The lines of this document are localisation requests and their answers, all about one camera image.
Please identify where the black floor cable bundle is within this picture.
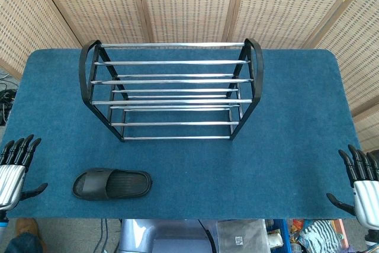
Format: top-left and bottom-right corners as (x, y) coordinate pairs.
(0, 73), (19, 126)

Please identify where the gray pouch with QR label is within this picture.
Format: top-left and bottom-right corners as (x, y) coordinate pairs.
(216, 219), (271, 250)

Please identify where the black rubber slipper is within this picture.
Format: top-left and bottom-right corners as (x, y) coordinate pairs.
(72, 168), (153, 201)

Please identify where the tan work boot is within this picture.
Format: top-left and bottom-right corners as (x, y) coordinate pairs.
(14, 217), (41, 244)

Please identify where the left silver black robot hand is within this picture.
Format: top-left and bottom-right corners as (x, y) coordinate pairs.
(0, 134), (49, 212)

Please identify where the silver-blue robot torso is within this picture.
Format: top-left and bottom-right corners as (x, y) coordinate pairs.
(118, 219), (217, 253)

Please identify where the woven bamboo folding screen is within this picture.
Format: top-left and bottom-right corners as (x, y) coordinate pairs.
(0, 0), (379, 153)

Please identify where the black white striped cloth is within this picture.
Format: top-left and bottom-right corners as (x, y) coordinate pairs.
(298, 220), (345, 253)

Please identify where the black chrome shoe rack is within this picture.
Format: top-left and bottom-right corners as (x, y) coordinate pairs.
(79, 38), (264, 143)

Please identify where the blue plastic crate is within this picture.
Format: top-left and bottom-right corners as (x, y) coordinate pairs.
(265, 219), (290, 253)

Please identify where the thin dark hanging cable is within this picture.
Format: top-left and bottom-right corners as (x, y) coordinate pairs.
(98, 219), (109, 248)

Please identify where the black cable on torso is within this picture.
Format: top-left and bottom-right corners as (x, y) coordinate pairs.
(198, 219), (219, 250)

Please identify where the blue jeans leg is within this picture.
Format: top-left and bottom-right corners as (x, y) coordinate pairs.
(5, 232), (43, 253)

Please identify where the blue carpet mat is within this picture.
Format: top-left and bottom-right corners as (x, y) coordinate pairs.
(0, 47), (370, 220)

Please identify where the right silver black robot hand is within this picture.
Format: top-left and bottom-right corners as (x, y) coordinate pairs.
(326, 144), (379, 235)

